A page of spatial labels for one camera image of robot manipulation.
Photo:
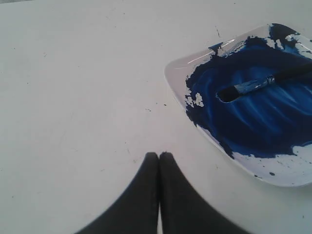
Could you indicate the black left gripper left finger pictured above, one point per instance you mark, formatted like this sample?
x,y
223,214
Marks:
x,y
136,210

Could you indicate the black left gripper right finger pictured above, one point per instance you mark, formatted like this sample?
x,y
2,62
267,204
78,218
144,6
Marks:
x,y
183,210

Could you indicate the black paintbrush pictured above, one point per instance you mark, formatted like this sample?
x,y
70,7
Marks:
x,y
232,93

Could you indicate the white plate with blue paint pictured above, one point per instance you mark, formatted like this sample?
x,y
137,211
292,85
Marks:
x,y
267,132

